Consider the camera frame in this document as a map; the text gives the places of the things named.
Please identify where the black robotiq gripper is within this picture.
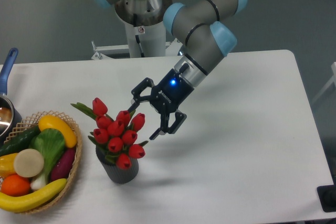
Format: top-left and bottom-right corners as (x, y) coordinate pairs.
(128, 69), (194, 140)

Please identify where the red tulip bouquet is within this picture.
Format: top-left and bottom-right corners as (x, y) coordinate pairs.
(72, 98), (148, 170)

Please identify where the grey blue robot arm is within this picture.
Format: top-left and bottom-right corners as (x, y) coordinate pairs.
(95, 0), (247, 140)

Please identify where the dark grey ribbed vase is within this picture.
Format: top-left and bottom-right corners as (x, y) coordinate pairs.
(96, 147), (139, 184)

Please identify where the green bok choy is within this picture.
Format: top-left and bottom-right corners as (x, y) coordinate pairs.
(29, 129), (65, 191)

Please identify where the purple sweet potato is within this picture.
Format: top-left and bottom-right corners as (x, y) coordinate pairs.
(50, 148), (76, 182)

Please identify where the woven wicker basket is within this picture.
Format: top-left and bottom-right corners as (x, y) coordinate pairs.
(5, 111), (82, 214)

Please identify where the green cucumber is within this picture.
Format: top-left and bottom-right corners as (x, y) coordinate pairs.
(1, 125), (40, 156)

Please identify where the beige round disc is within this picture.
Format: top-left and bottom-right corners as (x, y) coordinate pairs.
(14, 148), (44, 178)

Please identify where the yellow pepper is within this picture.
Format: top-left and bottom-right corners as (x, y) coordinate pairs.
(0, 153), (18, 178)

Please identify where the orange fruit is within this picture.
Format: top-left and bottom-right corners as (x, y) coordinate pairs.
(1, 174), (30, 197)

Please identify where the yellow banana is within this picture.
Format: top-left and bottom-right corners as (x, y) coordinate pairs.
(1, 178), (67, 213)

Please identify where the black device at table edge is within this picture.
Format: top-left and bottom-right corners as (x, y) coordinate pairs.
(317, 185), (335, 212)

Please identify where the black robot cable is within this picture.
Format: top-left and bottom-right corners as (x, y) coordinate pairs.
(132, 13), (145, 58)

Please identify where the blue handled saucepan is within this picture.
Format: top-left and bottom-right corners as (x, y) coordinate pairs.
(1, 48), (22, 146)

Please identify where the white frame at right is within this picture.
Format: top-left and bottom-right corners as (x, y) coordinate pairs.
(312, 62), (335, 106)

